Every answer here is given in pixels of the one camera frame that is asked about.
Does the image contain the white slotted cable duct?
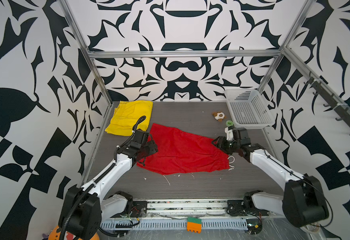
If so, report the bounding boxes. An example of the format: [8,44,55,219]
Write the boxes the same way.
[101,219,248,231]

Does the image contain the brown white plush toy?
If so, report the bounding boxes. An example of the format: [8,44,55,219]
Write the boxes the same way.
[212,112,226,122]

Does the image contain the white plastic basket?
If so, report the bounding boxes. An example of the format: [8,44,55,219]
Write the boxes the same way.
[225,89,275,129]

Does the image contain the green circuit board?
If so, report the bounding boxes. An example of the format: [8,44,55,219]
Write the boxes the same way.
[246,219,263,236]

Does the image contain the grey wall hook rack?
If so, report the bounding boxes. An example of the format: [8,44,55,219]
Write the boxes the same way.
[304,72,350,128]

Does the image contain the yellow shorts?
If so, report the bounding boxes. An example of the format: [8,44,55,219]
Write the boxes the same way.
[105,101,154,137]

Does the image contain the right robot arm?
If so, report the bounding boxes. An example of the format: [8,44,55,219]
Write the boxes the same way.
[212,127,333,228]

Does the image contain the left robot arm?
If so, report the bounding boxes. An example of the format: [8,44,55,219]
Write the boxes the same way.
[58,130,158,240]

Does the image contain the green tape roll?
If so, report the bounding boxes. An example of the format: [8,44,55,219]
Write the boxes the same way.
[226,120,234,127]

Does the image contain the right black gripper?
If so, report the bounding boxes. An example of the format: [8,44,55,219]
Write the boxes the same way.
[211,135,241,155]

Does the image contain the orange shark plush toy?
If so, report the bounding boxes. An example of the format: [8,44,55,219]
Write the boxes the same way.
[42,226,100,240]

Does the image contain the red shorts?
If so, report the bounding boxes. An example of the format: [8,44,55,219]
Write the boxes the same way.
[137,124,230,175]

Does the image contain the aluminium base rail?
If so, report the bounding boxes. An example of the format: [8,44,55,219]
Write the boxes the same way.
[59,197,287,221]

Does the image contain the orange green toy block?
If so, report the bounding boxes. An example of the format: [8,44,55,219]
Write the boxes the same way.
[186,217,202,234]

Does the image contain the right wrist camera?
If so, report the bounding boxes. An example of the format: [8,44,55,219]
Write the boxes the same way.
[225,126,235,141]

